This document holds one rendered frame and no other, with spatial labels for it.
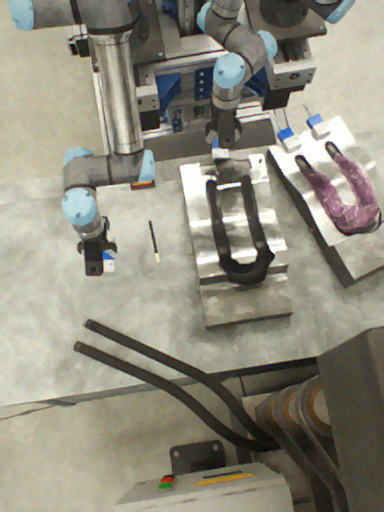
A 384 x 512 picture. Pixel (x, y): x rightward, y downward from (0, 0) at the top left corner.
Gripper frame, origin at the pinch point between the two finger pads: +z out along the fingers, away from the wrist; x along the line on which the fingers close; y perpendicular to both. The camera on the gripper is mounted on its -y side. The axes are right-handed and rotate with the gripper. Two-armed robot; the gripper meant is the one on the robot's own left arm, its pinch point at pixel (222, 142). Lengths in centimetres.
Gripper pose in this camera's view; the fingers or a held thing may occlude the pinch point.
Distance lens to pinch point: 175.1
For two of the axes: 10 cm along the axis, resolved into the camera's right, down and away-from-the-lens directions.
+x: -10.0, 0.6, -0.2
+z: 0.0, 2.9, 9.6
